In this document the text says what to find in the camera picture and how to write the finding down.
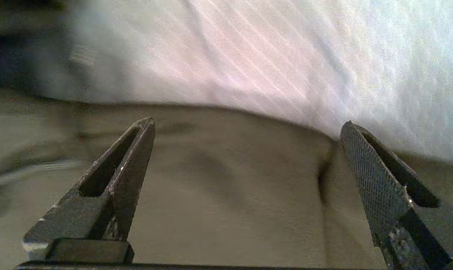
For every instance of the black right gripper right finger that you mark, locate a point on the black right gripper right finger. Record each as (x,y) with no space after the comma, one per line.
(399,210)

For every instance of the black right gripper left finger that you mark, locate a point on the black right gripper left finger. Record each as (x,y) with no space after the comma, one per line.
(95,210)

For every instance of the black zip hoodie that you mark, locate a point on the black zip hoodie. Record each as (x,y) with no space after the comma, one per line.
(230,195)

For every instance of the blue bed sheet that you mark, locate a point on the blue bed sheet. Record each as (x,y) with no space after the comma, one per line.
(286,56)

